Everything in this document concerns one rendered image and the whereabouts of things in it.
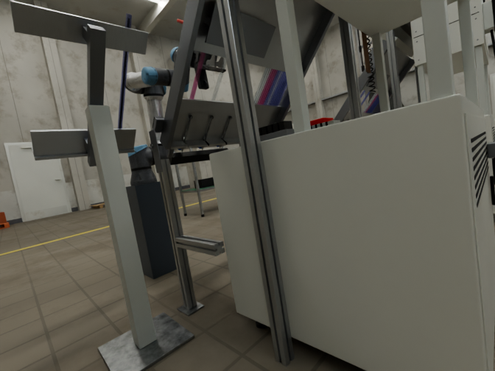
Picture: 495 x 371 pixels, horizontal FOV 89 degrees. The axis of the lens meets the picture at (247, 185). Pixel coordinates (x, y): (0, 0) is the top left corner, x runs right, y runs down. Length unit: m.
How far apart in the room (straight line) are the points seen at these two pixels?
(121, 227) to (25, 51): 9.53
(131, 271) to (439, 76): 0.94
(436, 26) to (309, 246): 0.48
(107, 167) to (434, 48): 0.87
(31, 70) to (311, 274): 9.83
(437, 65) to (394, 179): 0.19
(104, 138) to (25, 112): 8.77
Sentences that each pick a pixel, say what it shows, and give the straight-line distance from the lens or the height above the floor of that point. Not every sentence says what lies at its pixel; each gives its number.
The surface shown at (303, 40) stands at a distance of 1.40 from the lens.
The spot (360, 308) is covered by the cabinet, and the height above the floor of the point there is 0.21.
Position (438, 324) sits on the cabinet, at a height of 0.22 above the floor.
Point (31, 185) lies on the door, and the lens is 9.32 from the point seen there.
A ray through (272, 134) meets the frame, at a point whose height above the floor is 0.65.
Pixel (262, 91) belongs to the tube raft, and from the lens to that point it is 1.34.
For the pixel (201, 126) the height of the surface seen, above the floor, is 0.77.
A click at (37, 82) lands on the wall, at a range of 10.00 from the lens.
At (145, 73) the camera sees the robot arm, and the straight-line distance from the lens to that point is 1.29.
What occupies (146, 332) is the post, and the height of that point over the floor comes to 0.06.
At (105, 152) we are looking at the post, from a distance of 0.94.
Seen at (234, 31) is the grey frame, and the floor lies 0.90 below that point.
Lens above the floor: 0.57
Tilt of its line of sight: 5 degrees down
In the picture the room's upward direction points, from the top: 9 degrees counter-clockwise
